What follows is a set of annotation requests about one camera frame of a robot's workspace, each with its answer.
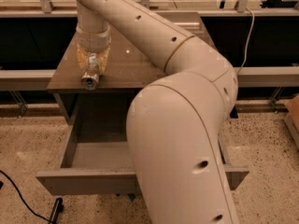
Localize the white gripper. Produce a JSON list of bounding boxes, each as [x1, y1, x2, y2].
[[75, 26, 111, 76]]

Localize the silver blue redbull can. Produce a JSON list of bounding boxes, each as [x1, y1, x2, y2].
[[81, 53, 100, 90]]

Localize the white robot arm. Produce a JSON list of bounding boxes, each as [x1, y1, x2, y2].
[[77, 0, 239, 224]]

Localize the grey cabinet with glossy top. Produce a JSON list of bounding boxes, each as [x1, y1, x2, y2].
[[48, 12, 229, 119]]

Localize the open grey top drawer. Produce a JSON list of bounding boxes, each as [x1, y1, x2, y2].
[[36, 92, 249, 195]]

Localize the metal window railing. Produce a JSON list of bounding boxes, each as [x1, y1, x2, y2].
[[0, 0, 299, 17]]

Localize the black floor cable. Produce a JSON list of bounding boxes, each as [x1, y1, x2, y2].
[[0, 170, 52, 224]]

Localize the white hanging cable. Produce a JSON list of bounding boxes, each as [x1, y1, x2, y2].
[[237, 7, 256, 77]]

